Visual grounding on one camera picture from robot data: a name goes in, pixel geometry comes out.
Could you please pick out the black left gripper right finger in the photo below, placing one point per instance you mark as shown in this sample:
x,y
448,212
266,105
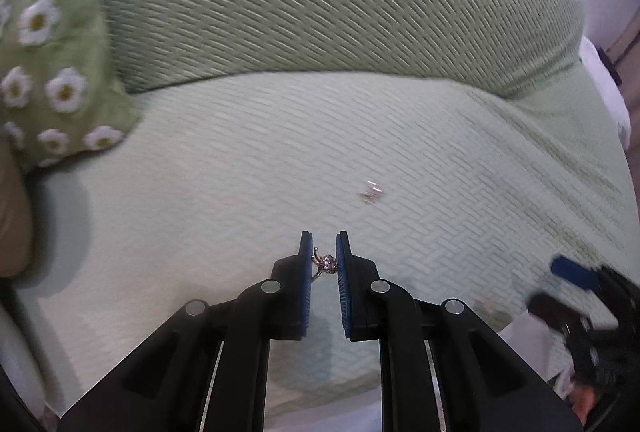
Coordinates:
x,y
442,367

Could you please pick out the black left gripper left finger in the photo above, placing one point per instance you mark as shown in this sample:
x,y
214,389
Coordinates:
x,y
205,368

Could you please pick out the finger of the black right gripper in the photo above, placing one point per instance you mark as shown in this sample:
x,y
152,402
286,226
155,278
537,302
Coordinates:
x,y
558,316
574,273

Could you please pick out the person's hand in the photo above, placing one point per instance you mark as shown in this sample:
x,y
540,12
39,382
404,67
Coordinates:
x,y
582,400

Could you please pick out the light green seat cushion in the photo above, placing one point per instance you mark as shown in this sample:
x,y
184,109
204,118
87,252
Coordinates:
x,y
222,177

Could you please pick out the pink flower earring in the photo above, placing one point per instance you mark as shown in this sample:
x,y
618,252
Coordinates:
x,y
372,192

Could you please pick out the green daisy embroidered pillow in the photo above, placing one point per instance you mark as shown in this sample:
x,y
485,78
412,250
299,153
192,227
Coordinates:
x,y
60,94

